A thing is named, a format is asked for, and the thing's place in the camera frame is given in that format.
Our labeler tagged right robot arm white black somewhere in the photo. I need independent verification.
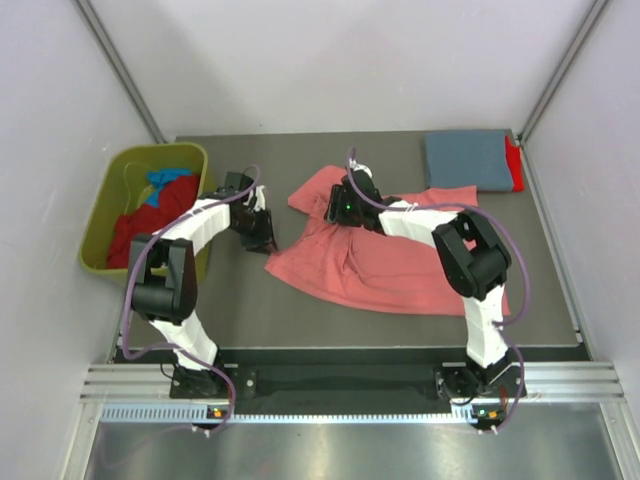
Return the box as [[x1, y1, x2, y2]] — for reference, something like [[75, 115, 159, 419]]
[[324, 166, 511, 406]]

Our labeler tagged right aluminium frame post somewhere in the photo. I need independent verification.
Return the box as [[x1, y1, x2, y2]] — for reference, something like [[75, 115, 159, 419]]
[[517, 0, 612, 145]]

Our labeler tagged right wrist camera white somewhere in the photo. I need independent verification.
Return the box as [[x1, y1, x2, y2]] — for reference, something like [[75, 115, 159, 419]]
[[346, 157, 373, 188]]

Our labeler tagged blue t shirt in bin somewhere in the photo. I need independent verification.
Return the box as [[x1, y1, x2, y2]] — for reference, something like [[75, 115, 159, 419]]
[[145, 168, 192, 208]]

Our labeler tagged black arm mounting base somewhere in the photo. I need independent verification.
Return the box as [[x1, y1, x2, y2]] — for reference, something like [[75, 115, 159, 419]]
[[221, 347, 520, 414]]

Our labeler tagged aluminium frame post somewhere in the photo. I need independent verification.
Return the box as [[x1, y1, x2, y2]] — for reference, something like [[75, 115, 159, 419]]
[[517, 0, 612, 145], [71, 0, 167, 144]]

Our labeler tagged folded red t shirt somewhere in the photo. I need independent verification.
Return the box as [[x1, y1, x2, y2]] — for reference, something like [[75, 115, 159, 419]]
[[505, 136, 525, 192]]

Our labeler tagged pink t shirt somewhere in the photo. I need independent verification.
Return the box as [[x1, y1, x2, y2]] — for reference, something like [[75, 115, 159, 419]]
[[263, 164, 512, 318]]

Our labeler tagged folded grey-blue t shirt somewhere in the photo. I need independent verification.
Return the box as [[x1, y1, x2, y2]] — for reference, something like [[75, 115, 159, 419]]
[[424, 130, 514, 192]]

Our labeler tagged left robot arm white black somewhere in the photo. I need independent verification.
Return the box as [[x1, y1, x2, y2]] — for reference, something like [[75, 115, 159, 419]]
[[121, 172, 277, 399]]

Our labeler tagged dark red t shirt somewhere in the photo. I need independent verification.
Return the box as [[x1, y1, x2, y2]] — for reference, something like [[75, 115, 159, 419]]
[[106, 175, 200, 269]]

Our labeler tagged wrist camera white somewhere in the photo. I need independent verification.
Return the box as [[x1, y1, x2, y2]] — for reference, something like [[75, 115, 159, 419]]
[[346, 157, 373, 188], [245, 185, 267, 212]]

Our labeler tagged slotted cable duct rail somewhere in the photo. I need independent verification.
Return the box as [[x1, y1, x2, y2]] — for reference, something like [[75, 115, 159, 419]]
[[100, 403, 505, 426]]

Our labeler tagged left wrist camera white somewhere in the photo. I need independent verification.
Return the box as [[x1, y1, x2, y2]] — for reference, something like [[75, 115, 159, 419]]
[[245, 185, 267, 212]]

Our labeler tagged left aluminium frame post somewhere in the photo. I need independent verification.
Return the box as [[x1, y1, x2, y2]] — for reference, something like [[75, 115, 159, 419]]
[[71, 0, 167, 144]]

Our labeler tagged olive green plastic bin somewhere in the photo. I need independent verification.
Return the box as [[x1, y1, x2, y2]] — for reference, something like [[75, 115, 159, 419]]
[[78, 142, 216, 287]]

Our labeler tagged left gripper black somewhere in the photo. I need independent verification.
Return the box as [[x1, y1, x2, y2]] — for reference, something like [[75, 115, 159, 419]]
[[231, 206, 278, 256]]

